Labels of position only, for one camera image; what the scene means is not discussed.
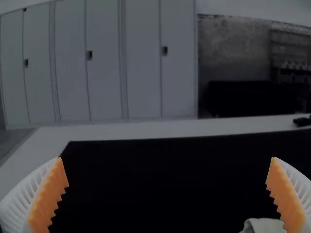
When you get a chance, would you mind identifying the black crate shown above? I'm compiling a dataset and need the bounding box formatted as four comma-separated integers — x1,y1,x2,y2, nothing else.
207,81,311,118

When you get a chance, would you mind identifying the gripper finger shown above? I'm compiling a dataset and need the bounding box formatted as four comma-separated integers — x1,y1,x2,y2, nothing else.
265,156,311,233
0,156,70,233

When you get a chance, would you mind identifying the pale towel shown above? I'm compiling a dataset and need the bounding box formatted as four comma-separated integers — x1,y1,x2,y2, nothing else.
242,217,285,233

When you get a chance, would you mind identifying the grey cupboard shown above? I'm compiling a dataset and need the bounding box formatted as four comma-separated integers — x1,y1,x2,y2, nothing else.
52,0,125,123
122,0,198,119
0,2,55,131

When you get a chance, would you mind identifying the black mat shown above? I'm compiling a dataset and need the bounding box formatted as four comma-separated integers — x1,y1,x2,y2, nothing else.
48,131,311,233

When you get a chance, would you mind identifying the black hand tool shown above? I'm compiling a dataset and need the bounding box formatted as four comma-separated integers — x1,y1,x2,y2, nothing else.
293,116,311,127

